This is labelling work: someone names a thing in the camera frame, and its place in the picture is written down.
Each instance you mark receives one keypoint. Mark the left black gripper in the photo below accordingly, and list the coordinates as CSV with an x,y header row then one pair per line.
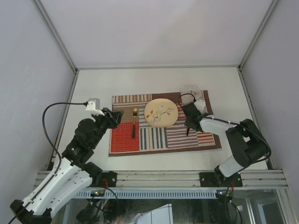
x,y
113,117

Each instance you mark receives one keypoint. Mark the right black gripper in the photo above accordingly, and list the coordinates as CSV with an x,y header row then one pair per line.
x,y
186,122

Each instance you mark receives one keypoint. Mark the clear glass cup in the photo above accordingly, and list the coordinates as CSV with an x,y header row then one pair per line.
x,y
187,90

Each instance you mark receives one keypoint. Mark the dark handled fork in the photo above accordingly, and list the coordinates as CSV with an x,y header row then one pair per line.
x,y
135,110

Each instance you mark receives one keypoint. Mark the round wooden plate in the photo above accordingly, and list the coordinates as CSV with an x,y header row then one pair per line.
x,y
161,112

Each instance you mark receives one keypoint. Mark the patchwork striped placemat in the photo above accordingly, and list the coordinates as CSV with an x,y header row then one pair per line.
x,y
154,140

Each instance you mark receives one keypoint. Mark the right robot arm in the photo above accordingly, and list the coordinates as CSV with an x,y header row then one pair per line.
x,y
247,144

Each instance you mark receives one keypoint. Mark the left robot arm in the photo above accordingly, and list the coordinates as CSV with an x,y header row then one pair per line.
x,y
72,173

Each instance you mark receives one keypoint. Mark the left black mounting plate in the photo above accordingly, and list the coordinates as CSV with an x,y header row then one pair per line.
x,y
109,179

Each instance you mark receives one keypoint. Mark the black mounting plate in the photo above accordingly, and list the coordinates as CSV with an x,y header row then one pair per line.
x,y
109,179
212,179

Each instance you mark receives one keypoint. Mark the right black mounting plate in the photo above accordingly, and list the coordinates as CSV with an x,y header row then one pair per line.
x,y
212,179

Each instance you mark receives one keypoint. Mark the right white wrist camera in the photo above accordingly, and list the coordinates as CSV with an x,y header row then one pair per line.
x,y
200,105

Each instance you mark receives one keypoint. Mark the perforated blue cable tray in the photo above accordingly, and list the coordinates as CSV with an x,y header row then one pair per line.
x,y
148,194

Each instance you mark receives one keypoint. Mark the aluminium front rail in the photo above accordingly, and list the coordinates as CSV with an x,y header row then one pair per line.
x,y
251,179

